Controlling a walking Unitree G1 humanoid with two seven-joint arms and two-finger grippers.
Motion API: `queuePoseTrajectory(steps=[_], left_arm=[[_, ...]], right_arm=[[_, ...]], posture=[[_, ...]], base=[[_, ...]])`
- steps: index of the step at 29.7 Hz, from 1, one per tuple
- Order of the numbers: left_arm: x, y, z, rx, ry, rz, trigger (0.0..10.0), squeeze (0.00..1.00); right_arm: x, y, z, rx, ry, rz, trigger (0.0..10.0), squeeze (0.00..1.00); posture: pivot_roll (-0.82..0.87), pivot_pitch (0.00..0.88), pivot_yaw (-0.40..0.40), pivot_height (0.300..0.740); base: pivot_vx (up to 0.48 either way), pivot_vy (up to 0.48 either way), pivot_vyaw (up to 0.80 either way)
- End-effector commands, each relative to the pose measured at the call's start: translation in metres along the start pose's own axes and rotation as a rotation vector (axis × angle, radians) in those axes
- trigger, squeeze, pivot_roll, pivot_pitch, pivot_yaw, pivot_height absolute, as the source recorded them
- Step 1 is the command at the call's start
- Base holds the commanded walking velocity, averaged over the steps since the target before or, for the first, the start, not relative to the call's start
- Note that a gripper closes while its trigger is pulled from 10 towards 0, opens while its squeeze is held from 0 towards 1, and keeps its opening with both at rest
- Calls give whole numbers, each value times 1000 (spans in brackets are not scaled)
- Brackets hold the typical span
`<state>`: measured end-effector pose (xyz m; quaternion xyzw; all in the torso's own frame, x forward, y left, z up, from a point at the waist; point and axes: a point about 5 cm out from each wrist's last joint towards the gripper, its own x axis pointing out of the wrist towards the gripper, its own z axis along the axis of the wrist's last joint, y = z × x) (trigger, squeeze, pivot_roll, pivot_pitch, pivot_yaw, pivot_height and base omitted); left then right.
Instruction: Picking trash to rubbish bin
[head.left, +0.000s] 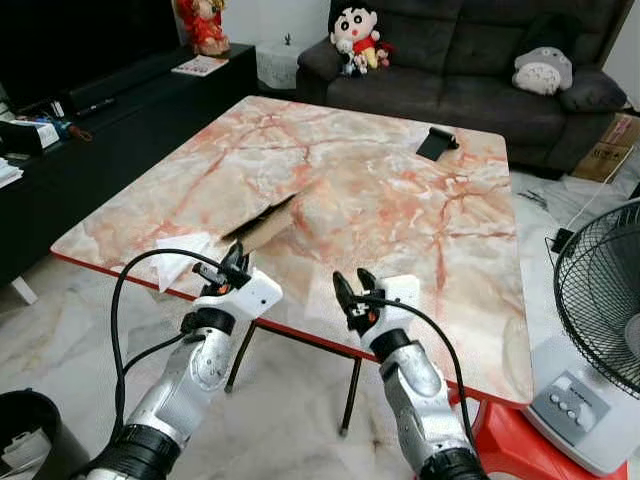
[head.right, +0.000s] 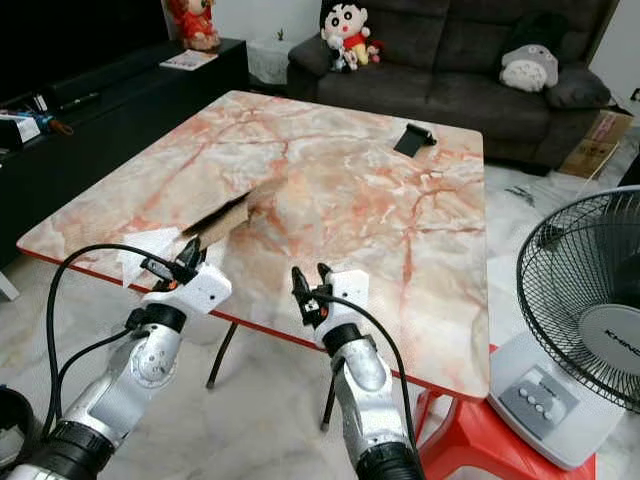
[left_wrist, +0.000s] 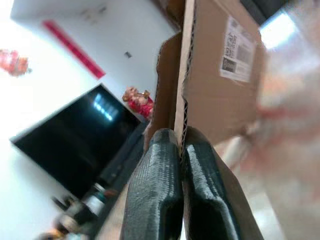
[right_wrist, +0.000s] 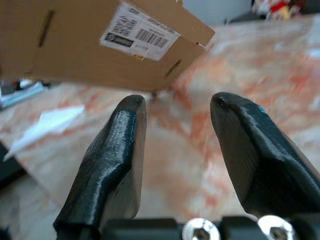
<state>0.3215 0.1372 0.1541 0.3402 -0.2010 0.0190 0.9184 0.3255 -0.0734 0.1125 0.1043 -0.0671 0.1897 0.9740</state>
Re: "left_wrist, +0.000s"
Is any dark bottle with white label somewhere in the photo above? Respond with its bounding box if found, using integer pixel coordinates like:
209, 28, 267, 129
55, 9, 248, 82
81, 183, 107, 218

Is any red and gold figurine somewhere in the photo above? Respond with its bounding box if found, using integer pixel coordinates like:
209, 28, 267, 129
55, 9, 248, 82
121, 86, 154, 121

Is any brown cardboard box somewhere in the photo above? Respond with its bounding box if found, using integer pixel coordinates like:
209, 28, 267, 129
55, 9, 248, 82
143, 0, 266, 240

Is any red hanging wall ornament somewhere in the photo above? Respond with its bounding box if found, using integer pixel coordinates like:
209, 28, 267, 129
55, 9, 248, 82
0, 48, 33, 78

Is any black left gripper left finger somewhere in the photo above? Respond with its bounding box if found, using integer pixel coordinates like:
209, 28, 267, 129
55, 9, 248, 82
121, 128, 184, 240

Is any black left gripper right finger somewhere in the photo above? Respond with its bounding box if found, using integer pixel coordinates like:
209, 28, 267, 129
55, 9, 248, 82
181, 126, 243, 240

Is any white shipping label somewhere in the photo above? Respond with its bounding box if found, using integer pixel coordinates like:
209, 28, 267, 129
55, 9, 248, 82
219, 14, 258, 84

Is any black flat television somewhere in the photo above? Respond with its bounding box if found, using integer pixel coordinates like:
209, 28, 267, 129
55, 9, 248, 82
9, 83, 141, 199

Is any long red wall banner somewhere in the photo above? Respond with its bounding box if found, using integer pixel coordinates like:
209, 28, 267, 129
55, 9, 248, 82
41, 19, 106, 80

